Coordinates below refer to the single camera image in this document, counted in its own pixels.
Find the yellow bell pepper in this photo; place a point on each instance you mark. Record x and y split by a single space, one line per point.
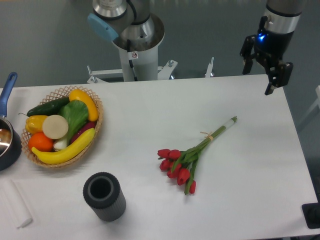
34 124

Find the green cucumber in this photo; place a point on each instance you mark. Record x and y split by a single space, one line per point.
47 108

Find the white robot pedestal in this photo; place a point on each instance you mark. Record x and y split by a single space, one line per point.
138 49

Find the dark grey ribbed vase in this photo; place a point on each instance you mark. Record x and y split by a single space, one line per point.
103 194

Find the long yellow banana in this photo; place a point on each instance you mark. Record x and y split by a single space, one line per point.
68 153

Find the beige round disc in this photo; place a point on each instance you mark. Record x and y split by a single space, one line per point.
55 127

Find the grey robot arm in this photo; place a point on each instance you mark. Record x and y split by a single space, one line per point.
111 17

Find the blue handled saucepan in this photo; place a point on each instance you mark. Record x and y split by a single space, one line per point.
10 143

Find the white furniture piece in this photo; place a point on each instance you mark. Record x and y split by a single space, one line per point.
310 113

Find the red tulip bouquet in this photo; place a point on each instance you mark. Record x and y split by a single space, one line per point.
181 165

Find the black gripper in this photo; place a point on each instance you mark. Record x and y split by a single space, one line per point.
269 48

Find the orange fruit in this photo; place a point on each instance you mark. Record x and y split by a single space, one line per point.
41 142

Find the purple eggplant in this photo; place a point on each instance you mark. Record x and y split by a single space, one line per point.
87 126

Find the white folded cloth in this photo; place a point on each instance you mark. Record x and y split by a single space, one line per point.
15 204

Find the black device at edge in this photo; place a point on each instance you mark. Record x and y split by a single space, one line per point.
311 212

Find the yellow squash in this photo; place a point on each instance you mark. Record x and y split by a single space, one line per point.
80 95

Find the green lettuce leaf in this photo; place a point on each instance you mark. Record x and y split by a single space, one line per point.
76 114

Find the white metal base frame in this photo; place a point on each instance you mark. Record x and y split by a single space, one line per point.
165 72

